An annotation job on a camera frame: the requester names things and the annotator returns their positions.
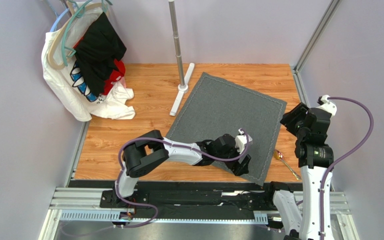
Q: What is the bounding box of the aluminium corner post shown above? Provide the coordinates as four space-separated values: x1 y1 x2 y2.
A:
293 0 342 74

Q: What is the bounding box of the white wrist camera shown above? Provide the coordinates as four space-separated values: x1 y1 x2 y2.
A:
317 95 337 117
234 133 253 153

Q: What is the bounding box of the red garment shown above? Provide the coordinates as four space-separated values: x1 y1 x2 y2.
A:
73 36 127 96

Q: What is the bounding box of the iridescent metal spoon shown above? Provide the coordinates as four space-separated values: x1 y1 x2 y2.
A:
273 149 302 181

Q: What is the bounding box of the teal clothes hanger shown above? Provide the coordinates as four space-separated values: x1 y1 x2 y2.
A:
61 0 114 67

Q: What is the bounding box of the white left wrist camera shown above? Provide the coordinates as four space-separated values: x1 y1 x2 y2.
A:
234 133 253 153

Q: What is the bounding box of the silver metal stand pole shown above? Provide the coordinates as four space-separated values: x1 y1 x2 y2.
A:
168 0 186 90

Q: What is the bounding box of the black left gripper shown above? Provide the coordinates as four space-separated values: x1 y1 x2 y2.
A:
214 143 251 176

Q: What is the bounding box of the white T-shirt with print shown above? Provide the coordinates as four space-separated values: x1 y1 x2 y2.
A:
41 12 136 122

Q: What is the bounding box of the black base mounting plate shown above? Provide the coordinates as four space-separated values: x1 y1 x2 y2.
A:
99 181 276 220

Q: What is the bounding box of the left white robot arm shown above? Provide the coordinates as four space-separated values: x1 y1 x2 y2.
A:
114 128 253 198

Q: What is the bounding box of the beige clothes hanger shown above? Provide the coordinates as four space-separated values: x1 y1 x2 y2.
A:
47 0 113 70

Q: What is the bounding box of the black garment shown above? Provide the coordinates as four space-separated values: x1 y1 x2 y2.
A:
73 11 128 98

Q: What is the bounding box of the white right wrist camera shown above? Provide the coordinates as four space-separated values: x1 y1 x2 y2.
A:
317 95 337 117

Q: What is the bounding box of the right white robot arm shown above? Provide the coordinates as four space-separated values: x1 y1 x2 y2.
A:
270 101 337 240

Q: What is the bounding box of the blue clothes hanger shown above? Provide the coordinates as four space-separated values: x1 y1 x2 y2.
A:
49 8 70 33

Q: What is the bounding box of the grey cloth napkin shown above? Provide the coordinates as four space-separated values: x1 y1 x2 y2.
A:
166 72 287 186

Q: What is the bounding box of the white stand base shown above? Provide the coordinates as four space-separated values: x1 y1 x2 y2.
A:
169 62 195 116

